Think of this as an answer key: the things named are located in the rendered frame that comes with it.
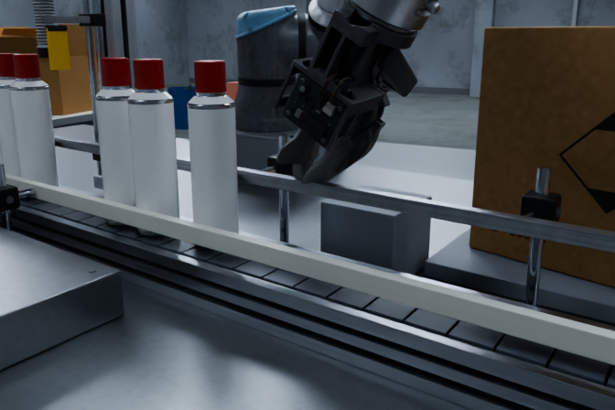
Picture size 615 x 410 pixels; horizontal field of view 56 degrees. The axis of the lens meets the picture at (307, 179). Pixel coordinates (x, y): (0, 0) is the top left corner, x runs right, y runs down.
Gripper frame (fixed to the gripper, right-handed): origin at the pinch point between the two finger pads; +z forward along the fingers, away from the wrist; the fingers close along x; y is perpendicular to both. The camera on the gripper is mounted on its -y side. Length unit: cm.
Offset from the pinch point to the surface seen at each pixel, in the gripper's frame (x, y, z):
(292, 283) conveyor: 7.5, 9.4, 4.0
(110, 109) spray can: -23.6, 7.1, 5.6
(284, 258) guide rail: 5.8, 10.1, 1.8
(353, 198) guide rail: 6.3, 2.2, -3.4
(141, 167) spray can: -15.6, 8.0, 8.1
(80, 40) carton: -167, -105, 92
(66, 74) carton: -159, -95, 103
